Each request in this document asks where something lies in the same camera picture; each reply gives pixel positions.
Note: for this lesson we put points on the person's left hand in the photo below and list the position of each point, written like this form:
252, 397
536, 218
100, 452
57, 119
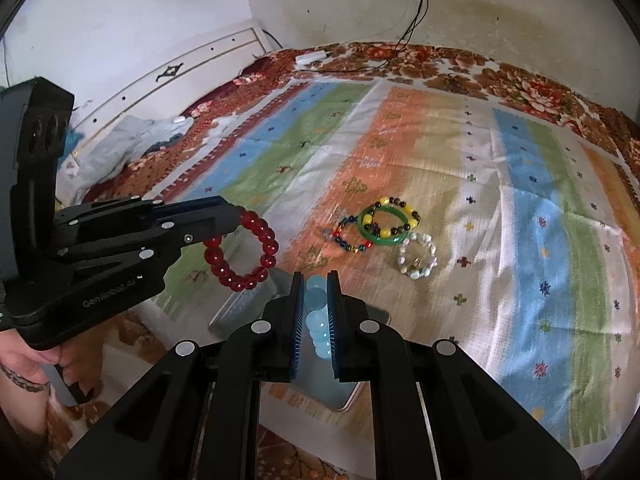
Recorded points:
22, 357

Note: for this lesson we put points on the grey crumpled clothing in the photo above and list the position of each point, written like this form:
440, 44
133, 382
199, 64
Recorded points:
130, 137

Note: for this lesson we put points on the green jade bangle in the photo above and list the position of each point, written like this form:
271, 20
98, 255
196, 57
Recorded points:
365, 234

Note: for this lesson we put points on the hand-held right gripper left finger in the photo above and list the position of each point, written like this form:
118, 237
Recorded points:
298, 332

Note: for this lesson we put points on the white headboard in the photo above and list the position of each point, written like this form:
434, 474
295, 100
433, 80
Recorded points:
150, 70

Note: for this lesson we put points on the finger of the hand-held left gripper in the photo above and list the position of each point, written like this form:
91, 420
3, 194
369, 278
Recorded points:
210, 217
125, 257

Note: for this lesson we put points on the striped colourful cloth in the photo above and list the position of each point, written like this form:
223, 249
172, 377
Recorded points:
450, 150

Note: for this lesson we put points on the person's left forearm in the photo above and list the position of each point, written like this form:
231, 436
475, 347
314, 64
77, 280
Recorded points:
20, 410

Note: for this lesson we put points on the metal tin box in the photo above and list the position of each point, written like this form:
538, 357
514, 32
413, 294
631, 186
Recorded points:
235, 315

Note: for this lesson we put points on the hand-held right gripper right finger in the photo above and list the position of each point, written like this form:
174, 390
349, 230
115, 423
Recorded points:
334, 332

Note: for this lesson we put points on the white charger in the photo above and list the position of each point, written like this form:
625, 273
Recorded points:
310, 57

